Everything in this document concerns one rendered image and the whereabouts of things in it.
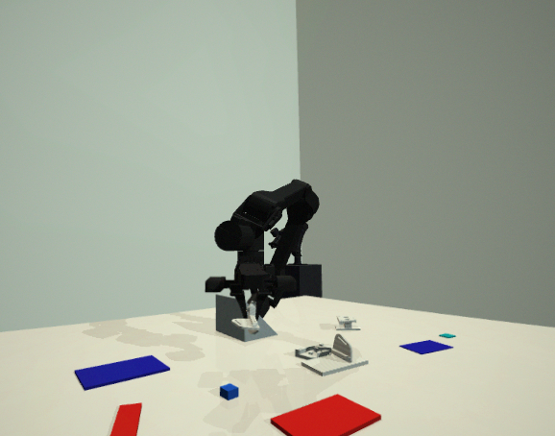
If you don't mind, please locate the small blue cube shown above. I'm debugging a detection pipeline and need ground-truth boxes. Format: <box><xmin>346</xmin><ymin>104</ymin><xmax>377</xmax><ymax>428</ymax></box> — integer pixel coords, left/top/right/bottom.
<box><xmin>220</xmin><ymin>384</ymin><xmax>238</xmax><ymax>400</ymax></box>

